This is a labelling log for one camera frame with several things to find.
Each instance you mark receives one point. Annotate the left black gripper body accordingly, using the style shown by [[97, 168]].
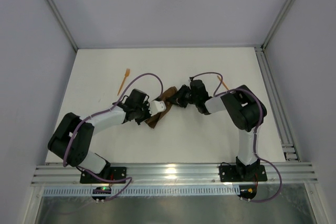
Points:
[[146, 111]]

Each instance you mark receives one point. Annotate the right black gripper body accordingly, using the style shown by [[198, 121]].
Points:
[[181, 97]]

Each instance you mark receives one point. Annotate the brown cloth napkin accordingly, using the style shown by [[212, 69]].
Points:
[[154, 119]]

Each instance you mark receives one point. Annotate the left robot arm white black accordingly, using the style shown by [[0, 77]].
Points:
[[72, 138]]

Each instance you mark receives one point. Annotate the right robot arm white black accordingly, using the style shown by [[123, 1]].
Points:
[[246, 112]]

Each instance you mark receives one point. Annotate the orange plastic knife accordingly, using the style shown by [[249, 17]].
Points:
[[222, 82]]

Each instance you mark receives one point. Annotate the orange plastic fork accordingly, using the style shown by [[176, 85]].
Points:
[[126, 74]]

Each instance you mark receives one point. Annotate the left small controller board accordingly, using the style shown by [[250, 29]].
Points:
[[101, 194]]

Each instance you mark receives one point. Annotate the small controller board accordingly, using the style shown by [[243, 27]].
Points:
[[101, 194], [247, 193]]

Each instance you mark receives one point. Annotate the right small controller board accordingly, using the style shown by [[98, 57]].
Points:
[[247, 193]]

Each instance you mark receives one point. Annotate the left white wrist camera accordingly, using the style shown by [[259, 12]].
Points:
[[157, 107]]

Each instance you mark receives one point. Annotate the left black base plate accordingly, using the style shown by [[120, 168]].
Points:
[[110, 174]]

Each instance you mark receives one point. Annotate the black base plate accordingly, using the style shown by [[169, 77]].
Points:
[[110, 174], [229, 173]]

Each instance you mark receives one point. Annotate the slotted grey cable duct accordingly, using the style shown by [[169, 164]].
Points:
[[176, 190]]

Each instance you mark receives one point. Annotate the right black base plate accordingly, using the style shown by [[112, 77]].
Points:
[[229, 173]]

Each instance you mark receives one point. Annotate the aluminium front rail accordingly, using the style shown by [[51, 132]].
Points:
[[169, 174]]

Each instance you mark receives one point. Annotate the aluminium rail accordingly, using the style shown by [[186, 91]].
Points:
[[169, 174], [290, 151]]

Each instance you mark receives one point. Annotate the aluminium right side rail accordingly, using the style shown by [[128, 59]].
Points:
[[290, 151]]

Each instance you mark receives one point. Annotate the left aluminium corner post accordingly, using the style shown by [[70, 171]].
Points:
[[62, 24]]

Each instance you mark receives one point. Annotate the aluminium corner post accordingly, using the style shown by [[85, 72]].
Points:
[[62, 24], [285, 9]]

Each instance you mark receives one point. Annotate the right aluminium corner post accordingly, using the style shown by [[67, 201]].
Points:
[[285, 9]]

